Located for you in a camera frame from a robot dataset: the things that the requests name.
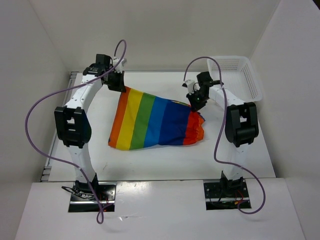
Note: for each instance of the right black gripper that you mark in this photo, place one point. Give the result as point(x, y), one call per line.
point(195, 105)

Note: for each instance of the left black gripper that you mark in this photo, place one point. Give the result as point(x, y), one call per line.
point(120, 86)

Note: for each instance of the rainbow striped shorts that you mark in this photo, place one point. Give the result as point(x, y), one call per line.
point(144, 120)

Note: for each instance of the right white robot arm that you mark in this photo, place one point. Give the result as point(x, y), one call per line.
point(239, 126)

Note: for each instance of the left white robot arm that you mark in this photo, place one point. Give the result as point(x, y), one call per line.
point(72, 124)

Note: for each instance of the white plastic basket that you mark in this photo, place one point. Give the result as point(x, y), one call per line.
point(238, 77)

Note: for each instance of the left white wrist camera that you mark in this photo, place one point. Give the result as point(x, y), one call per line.
point(119, 64)

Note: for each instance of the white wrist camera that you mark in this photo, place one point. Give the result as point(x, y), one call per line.
point(191, 85)
point(119, 64)

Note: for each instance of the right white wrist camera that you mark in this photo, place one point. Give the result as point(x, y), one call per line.
point(191, 85)

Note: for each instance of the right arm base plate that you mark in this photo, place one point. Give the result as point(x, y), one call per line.
point(216, 199)

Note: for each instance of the aluminium table edge rail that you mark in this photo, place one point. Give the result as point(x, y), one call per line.
point(58, 115)

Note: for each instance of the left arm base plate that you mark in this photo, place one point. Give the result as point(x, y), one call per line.
point(84, 201)

